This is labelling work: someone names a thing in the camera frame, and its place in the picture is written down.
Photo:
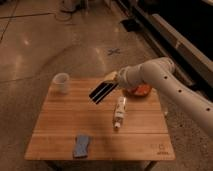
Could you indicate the white tube bottle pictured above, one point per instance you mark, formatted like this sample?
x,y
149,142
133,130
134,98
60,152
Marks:
x,y
120,111

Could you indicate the black striped eraser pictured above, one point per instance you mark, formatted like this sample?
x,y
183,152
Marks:
x,y
101,91

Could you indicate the wooden folding table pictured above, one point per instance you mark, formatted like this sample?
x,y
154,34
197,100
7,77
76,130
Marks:
x,y
143,135

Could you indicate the black floor box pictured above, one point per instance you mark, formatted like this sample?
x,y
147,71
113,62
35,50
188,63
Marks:
x,y
130,25

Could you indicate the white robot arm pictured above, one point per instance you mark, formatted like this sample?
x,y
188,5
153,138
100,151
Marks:
x,y
159,74

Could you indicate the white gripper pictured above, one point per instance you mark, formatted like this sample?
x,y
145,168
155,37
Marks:
x,y
127,77

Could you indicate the blue sponge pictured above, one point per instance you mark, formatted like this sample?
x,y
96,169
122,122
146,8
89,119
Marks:
x,y
81,146

